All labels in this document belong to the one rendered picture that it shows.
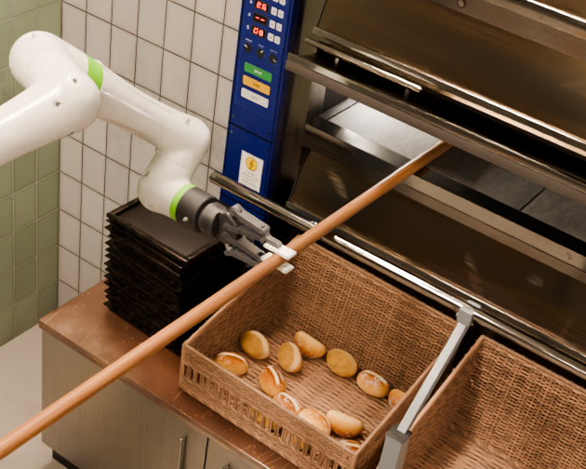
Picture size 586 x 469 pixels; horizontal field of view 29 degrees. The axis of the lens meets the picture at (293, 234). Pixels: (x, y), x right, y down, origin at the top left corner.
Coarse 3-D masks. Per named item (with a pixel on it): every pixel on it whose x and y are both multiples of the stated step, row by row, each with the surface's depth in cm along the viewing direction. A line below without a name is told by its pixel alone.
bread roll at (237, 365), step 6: (222, 354) 297; (228, 354) 297; (234, 354) 297; (216, 360) 297; (222, 360) 296; (228, 360) 296; (234, 360) 296; (240, 360) 296; (222, 366) 296; (228, 366) 295; (234, 366) 296; (240, 366) 296; (246, 366) 298; (234, 372) 296; (240, 372) 297
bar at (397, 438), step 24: (240, 192) 266; (288, 216) 260; (336, 240) 254; (384, 264) 249; (432, 288) 244; (480, 312) 239; (456, 336) 240; (504, 336) 236; (528, 336) 234; (552, 360) 232; (576, 360) 230; (432, 384) 239; (408, 432) 238; (384, 456) 240
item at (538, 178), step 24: (312, 72) 267; (360, 72) 275; (360, 96) 262; (432, 96) 272; (408, 120) 256; (456, 120) 260; (480, 120) 264; (456, 144) 251; (504, 144) 253; (528, 144) 257; (504, 168) 246; (528, 168) 243; (576, 168) 250; (576, 192) 238
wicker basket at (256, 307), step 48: (288, 288) 314; (336, 288) 306; (384, 288) 297; (192, 336) 286; (240, 336) 307; (288, 336) 315; (336, 336) 308; (432, 336) 292; (192, 384) 289; (240, 384) 277; (288, 384) 299; (336, 384) 301; (384, 432) 270
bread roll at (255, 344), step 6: (252, 330) 305; (246, 336) 304; (252, 336) 304; (258, 336) 303; (246, 342) 304; (252, 342) 303; (258, 342) 302; (264, 342) 302; (246, 348) 304; (252, 348) 303; (258, 348) 302; (264, 348) 301; (252, 354) 302; (258, 354) 301; (264, 354) 301
